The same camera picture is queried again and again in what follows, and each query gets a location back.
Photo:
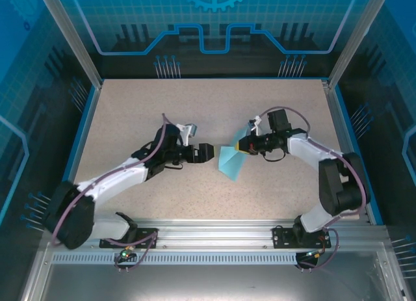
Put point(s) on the light blue cloth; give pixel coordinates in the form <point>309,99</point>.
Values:
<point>229,164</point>

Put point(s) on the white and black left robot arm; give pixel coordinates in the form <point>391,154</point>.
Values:
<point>110,184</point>

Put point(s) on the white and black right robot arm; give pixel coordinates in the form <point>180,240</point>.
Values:
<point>341,190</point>

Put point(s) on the blue table edge strip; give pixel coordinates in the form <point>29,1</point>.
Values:
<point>76,135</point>
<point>359,135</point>

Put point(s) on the grey metal tray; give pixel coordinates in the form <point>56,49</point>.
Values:
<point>211,284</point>

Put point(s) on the aluminium side rail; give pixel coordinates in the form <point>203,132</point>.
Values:
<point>341,125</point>

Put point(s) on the aluminium table edge rail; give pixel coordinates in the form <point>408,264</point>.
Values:
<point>211,231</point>

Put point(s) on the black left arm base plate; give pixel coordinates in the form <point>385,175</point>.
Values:
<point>146,236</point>

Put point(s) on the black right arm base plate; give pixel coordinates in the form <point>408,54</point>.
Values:
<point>281,237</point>

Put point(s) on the aluminium frame post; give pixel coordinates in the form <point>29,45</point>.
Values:
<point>70,37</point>
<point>354,37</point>

